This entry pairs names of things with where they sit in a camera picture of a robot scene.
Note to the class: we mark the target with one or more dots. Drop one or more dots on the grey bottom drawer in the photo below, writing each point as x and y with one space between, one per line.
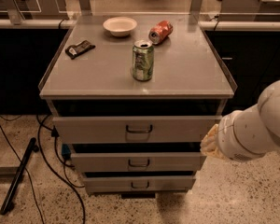
139 183

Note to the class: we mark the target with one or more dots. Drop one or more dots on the grey middle drawer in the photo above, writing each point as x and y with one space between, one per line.
138 162

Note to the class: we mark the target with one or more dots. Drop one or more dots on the grey top drawer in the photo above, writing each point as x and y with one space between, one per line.
151 129

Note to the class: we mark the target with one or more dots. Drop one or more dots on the white bowl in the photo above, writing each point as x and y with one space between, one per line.
120 26

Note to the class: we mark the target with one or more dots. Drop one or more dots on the grey drawer cabinet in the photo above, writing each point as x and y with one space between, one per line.
188 80

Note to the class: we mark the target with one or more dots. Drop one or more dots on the grey drawer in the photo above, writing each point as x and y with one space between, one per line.
151 129
139 183
138 162

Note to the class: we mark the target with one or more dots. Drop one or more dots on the orange soda can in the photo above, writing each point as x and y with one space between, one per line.
160 31

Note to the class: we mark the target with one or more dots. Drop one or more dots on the blue plug connector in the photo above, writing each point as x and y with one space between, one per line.
66 152

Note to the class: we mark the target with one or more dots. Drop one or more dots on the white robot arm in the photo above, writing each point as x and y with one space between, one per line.
247 135

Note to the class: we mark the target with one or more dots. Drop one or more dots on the white horizontal rail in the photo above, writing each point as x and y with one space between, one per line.
264 26

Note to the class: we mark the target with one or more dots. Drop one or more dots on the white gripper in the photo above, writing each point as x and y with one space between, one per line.
230 138

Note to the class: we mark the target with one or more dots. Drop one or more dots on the dark snack wrapper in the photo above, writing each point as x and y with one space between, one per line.
76 50

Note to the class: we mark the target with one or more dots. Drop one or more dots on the green soda can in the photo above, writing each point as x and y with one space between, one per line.
143 60

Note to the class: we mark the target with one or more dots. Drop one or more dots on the black bar on floor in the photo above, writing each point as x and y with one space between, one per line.
6 206

